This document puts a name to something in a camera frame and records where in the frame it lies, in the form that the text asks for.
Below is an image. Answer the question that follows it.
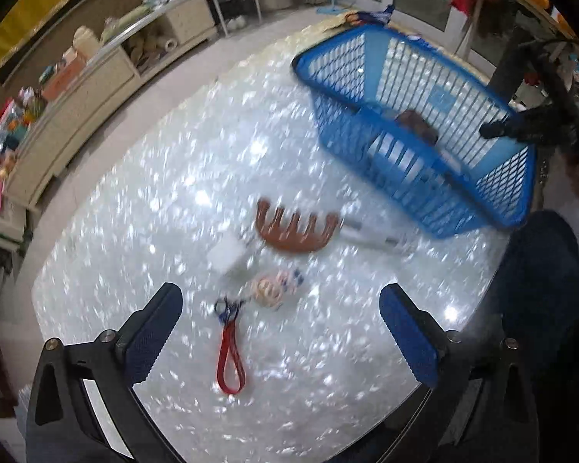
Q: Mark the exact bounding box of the white wall charger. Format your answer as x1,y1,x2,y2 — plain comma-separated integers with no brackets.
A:
207,234,253,276

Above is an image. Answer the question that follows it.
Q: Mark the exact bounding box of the white usb stick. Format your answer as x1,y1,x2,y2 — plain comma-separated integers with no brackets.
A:
339,218,415,253

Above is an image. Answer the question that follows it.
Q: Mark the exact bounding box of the brown antler toy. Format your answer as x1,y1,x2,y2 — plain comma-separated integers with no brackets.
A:
254,198,342,254

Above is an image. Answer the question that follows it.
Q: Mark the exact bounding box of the blue plastic basket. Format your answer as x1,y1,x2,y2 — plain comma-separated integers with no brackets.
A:
291,25,537,238

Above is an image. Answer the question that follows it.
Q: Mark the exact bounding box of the cream thermos jug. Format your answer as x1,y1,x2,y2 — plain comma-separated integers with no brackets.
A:
73,26,101,60

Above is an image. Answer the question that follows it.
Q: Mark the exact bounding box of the cream tv cabinet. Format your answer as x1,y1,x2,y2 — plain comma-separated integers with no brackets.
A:
3,0,216,211

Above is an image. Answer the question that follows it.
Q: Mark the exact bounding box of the brown checkered pouch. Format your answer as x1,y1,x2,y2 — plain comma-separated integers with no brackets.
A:
395,109,439,146

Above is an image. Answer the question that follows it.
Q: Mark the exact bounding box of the astronaut doll keychain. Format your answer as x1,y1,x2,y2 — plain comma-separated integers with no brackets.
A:
250,270,304,309

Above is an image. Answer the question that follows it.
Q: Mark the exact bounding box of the white remote control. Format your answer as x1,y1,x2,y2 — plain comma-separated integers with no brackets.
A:
367,134,423,182

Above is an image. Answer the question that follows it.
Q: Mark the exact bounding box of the red wrist strap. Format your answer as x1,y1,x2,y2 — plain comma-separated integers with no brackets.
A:
214,297,248,396

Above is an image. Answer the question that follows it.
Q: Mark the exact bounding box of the pink tissue box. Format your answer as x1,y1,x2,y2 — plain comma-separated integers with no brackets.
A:
41,56,86,101

